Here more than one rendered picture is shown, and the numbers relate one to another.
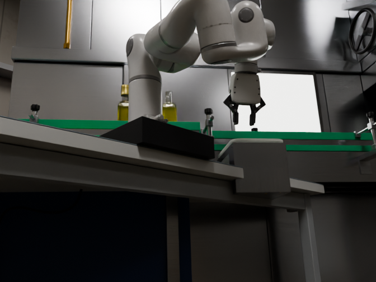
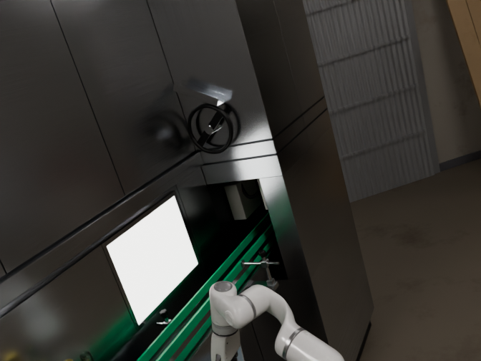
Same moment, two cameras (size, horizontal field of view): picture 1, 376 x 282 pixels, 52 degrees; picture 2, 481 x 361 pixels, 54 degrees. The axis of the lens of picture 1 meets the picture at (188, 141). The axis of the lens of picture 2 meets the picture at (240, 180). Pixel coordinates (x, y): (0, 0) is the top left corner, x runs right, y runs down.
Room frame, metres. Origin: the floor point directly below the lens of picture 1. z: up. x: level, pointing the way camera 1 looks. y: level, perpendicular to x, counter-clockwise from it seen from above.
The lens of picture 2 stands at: (0.30, 0.57, 1.82)
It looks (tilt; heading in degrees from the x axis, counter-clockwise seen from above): 17 degrees down; 311
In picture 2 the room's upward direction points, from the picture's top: 17 degrees counter-clockwise
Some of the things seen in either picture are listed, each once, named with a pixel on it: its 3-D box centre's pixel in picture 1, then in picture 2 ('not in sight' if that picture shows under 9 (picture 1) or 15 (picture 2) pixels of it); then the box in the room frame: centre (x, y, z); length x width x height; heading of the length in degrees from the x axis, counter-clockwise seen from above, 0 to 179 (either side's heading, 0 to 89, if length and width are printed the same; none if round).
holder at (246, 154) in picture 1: (247, 165); not in sight; (1.29, -0.20, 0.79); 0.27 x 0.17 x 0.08; 9
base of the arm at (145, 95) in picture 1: (148, 109); not in sight; (1.00, 0.11, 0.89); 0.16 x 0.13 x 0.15; 41
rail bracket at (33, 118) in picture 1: (32, 121); not in sight; (1.20, 0.51, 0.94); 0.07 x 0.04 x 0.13; 9
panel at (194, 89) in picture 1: (225, 104); (112, 293); (1.62, -0.17, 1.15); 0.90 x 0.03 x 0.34; 99
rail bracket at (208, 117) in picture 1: (207, 127); not in sight; (1.34, -0.07, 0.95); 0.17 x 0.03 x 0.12; 9
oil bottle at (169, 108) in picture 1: (169, 127); not in sight; (1.45, 0.07, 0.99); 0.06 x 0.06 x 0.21; 8
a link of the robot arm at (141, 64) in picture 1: (148, 61); not in sight; (1.02, 0.11, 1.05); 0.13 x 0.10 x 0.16; 119
